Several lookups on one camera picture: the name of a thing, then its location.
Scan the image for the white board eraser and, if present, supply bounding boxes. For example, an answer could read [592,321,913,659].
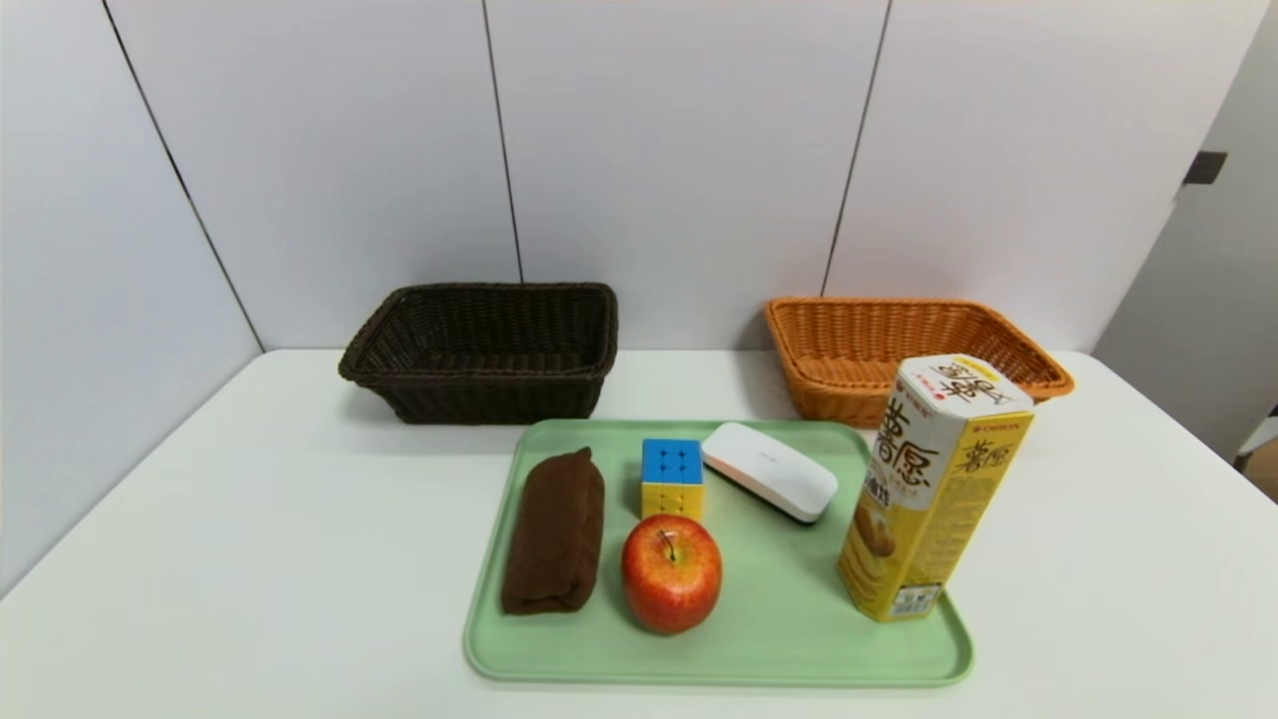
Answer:
[701,421,840,524]

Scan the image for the brown towel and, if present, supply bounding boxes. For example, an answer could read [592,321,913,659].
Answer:
[500,447,606,616]

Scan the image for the red apple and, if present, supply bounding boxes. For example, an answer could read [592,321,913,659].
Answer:
[621,513,724,636]

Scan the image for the yellow crisps box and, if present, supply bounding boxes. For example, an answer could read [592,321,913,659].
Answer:
[838,355,1035,623]

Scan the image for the dark brown wicker basket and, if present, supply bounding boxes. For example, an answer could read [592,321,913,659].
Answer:
[337,283,619,425]

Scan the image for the orange wicker basket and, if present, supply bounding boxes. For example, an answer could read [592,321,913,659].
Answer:
[765,297,1075,428]

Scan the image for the colourful puzzle cube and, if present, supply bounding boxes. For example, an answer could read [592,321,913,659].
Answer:
[640,438,705,522]

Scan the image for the light green plastic tray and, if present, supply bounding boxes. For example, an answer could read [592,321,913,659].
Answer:
[463,418,974,688]

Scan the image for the white background object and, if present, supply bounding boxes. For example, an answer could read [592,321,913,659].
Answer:
[1234,404,1278,472]

